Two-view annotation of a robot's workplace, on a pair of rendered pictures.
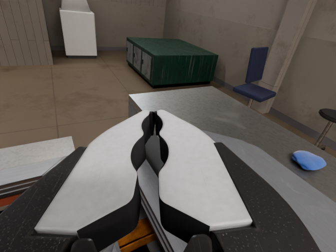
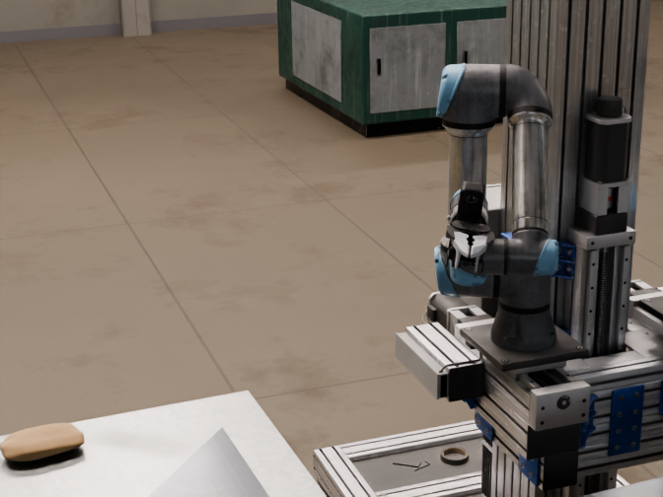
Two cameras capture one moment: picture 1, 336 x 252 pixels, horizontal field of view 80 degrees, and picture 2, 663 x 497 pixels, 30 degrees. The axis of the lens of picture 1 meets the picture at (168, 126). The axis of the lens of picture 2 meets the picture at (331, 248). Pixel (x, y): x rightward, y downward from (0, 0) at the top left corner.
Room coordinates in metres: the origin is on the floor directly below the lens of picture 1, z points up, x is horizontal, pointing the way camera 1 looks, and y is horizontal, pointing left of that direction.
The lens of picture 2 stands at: (2.20, 0.20, 2.21)
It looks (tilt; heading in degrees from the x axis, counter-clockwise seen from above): 20 degrees down; 192
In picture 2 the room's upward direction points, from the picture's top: 1 degrees counter-clockwise
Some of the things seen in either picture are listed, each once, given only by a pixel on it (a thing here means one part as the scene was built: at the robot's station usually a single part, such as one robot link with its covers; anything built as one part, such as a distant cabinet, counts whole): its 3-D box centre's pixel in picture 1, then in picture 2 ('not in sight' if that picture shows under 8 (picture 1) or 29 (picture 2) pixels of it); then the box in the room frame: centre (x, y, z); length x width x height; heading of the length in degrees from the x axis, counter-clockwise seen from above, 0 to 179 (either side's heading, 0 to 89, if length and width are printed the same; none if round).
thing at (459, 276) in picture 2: not in sight; (476, 256); (-0.19, 0.00, 1.34); 0.11 x 0.08 x 0.11; 95
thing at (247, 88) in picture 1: (254, 87); not in sight; (2.99, -1.22, 0.54); 0.63 x 0.60 x 1.09; 25
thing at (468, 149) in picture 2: not in sight; (468, 183); (-0.45, -0.05, 1.41); 0.15 x 0.12 x 0.55; 95
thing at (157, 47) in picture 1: (168, 60); not in sight; (4.83, 0.20, 0.33); 1.68 x 1.52 x 0.66; 31
